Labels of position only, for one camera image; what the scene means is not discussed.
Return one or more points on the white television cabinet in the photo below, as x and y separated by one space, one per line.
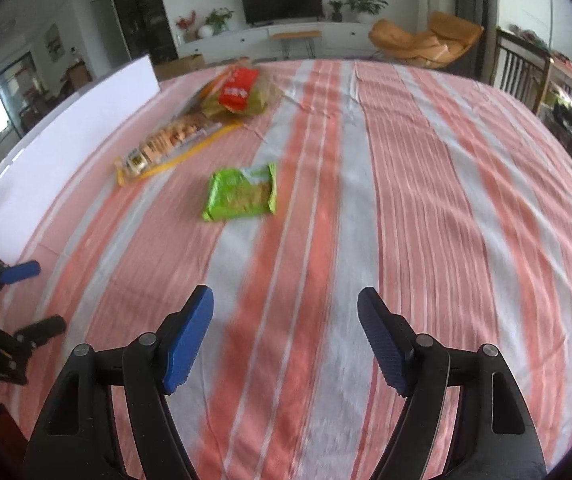
246 42

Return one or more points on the dark wooden chair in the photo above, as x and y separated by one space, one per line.
516 67

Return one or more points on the long biscuit packet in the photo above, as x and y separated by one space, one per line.
176 142

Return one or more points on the small potted plant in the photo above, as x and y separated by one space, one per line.
336 10

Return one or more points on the orange lounge chair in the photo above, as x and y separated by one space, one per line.
426 40

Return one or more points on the wooden stool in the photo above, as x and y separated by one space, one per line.
296 36

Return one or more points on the black television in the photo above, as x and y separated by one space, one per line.
281 2

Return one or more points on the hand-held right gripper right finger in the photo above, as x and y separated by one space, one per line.
383 345

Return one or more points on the green snack packet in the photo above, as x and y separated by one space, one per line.
241 192

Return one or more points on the orange striped tablecloth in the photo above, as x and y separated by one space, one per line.
366 235

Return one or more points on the brown cardboard box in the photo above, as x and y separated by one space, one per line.
183 65

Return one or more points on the black display cabinet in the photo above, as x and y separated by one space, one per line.
138 10

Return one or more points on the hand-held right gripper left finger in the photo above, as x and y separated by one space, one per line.
191 340

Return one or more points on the red and yellow snack bag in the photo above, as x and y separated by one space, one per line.
266 97

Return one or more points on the red flower arrangement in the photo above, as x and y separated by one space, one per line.
186 24

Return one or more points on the framed wall picture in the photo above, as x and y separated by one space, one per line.
52 42

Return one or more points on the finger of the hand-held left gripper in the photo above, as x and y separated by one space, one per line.
21 271
41 329

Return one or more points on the red snack packet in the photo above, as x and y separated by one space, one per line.
238 90

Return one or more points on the grey curtain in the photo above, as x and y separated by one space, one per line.
473 10

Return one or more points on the large leafy potted plant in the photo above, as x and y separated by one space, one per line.
363 4

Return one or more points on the bushy potted plant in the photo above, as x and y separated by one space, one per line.
218 20

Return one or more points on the white cardboard box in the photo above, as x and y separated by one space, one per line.
66 160

